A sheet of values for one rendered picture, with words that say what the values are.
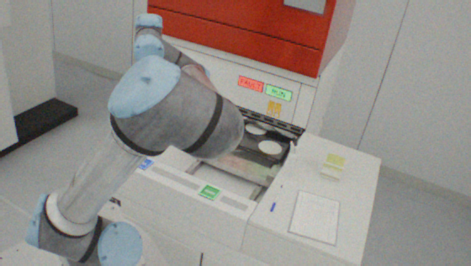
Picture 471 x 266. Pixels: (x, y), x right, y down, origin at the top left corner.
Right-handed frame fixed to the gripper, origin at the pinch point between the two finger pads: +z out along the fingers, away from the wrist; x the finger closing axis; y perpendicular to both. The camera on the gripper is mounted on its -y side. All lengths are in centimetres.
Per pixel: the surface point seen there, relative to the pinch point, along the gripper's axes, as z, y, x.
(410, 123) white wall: 56, 207, -103
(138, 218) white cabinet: 36.1, -3.9, -1.4
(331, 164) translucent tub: 8, 30, -58
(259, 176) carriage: 22.6, 28.5, -33.7
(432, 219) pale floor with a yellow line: 111, 170, -144
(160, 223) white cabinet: 33.1, -3.9, -10.9
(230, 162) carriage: 22.6, 29.7, -20.6
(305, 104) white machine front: 2, 59, -39
